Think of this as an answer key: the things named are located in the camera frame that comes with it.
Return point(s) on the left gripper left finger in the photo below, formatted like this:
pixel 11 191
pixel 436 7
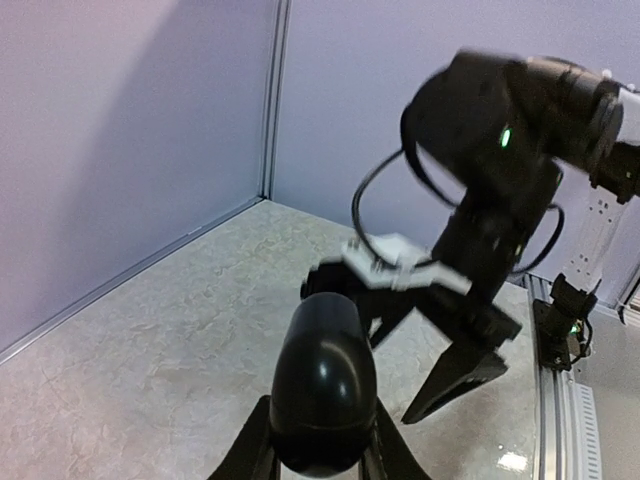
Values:
pixel 251 456

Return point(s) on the aluminium front rail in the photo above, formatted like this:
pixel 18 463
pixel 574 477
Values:
pixel 568 445

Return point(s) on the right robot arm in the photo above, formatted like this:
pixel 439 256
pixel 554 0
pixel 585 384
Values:
pixel 500 126

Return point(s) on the black charging case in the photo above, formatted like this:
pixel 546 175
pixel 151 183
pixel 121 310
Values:
pixel 324 391

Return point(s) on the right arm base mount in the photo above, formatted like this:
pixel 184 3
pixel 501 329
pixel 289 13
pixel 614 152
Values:
pixel 554 322

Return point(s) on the left aluminium corner post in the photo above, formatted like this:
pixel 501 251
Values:
pixel 272 97

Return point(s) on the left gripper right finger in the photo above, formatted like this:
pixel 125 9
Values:
pixel 388 457

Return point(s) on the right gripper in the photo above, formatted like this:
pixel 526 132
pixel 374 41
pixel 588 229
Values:
pixel 459 369

